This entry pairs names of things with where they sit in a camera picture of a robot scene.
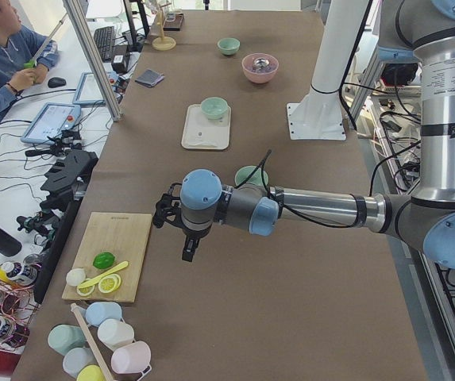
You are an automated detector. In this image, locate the green bowl end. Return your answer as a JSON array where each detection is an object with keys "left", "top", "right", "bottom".
[{"left": 217, "top": 37, "right": 241, "bottom": 56}]

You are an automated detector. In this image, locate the cream rabbit tray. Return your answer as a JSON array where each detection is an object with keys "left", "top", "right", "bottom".
[{"left": 181, "top": 104, "right": 231, "bottom": 151}]

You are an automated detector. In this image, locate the yellow plastic knife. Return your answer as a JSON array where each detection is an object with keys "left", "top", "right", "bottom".
[{"left": 78, "top": 260, "right": 129, "bottom": 288}]

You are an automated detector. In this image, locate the green cup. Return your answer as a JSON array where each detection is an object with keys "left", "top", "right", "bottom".
[{"left": 48, "top": 325, "right": 87, "bottom": 356}]

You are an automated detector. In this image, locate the wooden cup rack stick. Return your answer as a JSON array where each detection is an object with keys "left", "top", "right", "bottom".
[{"left": 70, "top": 303, "right": 114, "bottom": 381}]

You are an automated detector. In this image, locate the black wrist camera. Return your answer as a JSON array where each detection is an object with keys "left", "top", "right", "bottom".
[{"left": 152, "top": 193, "right": 184, "bottom": 229}]

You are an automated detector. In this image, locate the white cup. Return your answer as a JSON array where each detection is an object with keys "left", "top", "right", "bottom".
[{"left": 97, "top": 319, "right": 135, "bottom": 351}]

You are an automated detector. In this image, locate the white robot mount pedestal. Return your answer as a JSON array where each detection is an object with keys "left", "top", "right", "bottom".
[{"left": 287, "top": 0, "right": 372, "bottom": 140}]

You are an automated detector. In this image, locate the pink bowl with ice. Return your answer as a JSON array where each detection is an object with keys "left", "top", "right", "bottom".
[{"left": 241, "top": 53, "right": 280, "bottom": 84}]

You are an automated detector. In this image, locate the person in blue hoodie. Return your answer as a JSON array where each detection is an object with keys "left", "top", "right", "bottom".
[{"left": 0, "top": 1, "right": 59, "bottom": 122}]

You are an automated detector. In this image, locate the green bowl on tray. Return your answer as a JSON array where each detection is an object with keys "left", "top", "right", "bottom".
[{"left": 200, "top": 97, "right": 228, "bottom": 120}]

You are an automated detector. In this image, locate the black computer mouse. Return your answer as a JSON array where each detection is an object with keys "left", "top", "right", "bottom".
[{"left": 48, "top": 77, "right": 67, "bottom": 88}]

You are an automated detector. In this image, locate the yellow sauce bottle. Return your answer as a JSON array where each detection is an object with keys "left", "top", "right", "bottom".
[{"left": 0, "top": 261, "right": 38, "bottom": 287}]

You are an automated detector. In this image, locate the pink cup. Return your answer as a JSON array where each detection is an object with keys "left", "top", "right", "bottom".
[{"left": 111, "top": 341, "right": 152, "bottom": 375}]

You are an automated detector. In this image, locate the wooden cutting board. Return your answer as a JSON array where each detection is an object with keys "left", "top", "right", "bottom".
[{"left": 61, "top": 211, "right": 153, "bottom": 305}]

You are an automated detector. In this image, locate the dark wooden tray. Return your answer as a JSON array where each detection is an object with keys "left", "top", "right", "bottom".
[{"left": 164, "top": 13, "right": 184, "bottom": 31}]

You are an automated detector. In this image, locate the wooden banana stand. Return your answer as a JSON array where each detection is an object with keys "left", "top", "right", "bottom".
[{"left": 152, "top": 5, "right": 176, "bottom": 51}]

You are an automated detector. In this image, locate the green bowl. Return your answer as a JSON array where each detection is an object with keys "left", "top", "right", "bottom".
[
  {"left": 234, "top": 165, "right": 268, "bottom": 188},
  {"left": 200, "top": 97, "right": 228, "bottom": 120}
]

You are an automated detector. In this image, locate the grey folded cloth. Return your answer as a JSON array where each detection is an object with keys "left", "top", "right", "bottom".
[{"left": 135, "top": 69, "right": 165, "bottom": 88}]

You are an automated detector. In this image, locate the yellow cup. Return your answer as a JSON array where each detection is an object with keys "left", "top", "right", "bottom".
[{"left": 76, "top": 364, "right": 106, "bottom": 381}]

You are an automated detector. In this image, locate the white garlic bulb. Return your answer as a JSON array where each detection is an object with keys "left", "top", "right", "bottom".
[{"left": 66, "top": 267, "right": 87, "bottom": 287}]

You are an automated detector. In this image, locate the aluminium frame post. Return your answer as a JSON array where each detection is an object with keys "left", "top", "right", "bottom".
[{"left": 63, "top": 0, "right": 121, "bottom": 122}]

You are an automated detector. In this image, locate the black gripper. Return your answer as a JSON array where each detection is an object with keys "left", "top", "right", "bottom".
[{"left": 182, "top": 223, "right": 212, "bottom": 262}]

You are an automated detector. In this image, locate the black gripper stand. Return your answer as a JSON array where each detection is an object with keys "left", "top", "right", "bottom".
[{"left": 40, "top": 149, "right": 98, "bottom": 212}]

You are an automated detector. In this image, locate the metal ice scoop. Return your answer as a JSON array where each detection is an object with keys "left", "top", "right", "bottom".
[{"left": 253, "top": 57, "right": 270, "bottom": 71}]

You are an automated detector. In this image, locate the lemon slice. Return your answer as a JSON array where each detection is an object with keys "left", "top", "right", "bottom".
[
  {"left": 98, "top": 273, "right": 121, "bottom": 294},
  {"left": 75, "top": 283, "right": 95, "bottom": 297}
]

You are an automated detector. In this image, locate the green lime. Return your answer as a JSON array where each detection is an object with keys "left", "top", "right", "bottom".
[{"left": 92, "top": 252, "right": 115, "bottom": 269}]

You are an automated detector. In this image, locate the blue teach pendant tablet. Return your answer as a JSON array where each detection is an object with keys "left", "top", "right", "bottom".
[{"left": 20, "top": 102, "right": 81, "bottom": 144}]

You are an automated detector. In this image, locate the black keyboard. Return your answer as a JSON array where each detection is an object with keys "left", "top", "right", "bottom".
[{"left": 93, "top": 26, "right": 115, "bottom": 62}]

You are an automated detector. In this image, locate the grey blue cup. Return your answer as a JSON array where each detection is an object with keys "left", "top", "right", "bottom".
[{"left": 62, "top": 348, "right": 97, "bottom": 379}]

